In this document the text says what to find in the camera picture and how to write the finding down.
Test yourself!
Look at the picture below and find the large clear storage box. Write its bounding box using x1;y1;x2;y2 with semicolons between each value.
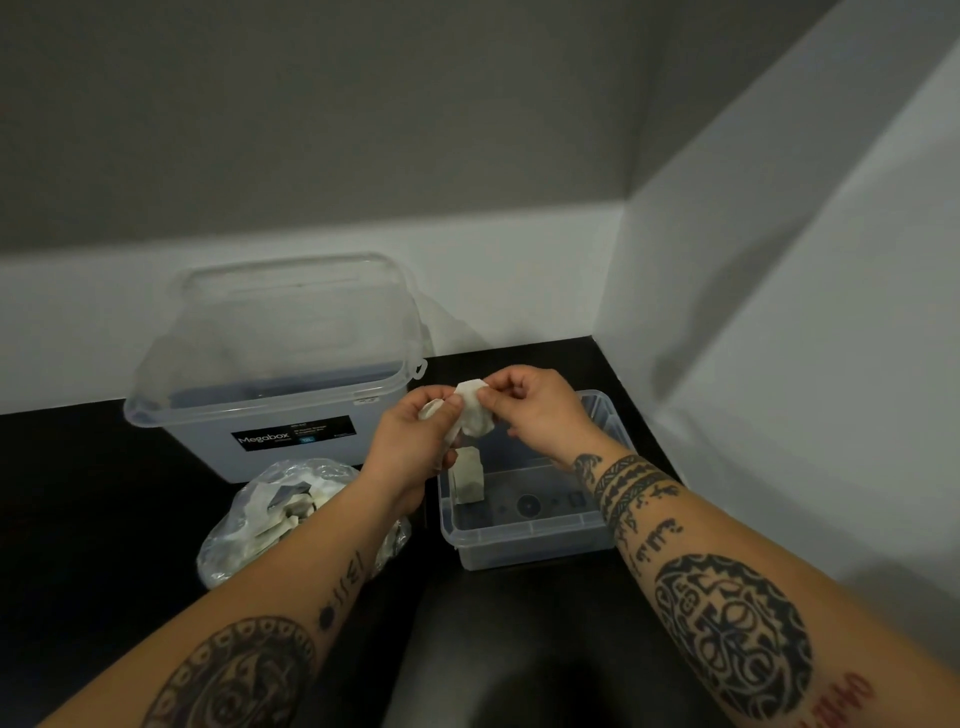
123;359;429;484

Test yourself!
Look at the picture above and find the person's left hand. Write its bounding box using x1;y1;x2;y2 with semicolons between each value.
359;386;466;519

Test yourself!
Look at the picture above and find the clear storage box lid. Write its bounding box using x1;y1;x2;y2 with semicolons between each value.
134;253;429;410

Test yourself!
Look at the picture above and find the person's right forearm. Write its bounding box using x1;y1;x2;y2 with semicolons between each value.
573;438;960;728

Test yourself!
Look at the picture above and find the small clear plastic bin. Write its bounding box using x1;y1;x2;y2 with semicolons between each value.
437;389;639;571

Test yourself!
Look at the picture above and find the clear plastic bag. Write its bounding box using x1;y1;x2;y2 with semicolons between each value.
196;458;412;590

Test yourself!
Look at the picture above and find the person's left forearm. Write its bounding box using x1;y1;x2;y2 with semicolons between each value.
41;479;399;728

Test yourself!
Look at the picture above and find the person's right hand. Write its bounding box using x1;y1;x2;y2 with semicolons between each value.
476;365;601;470

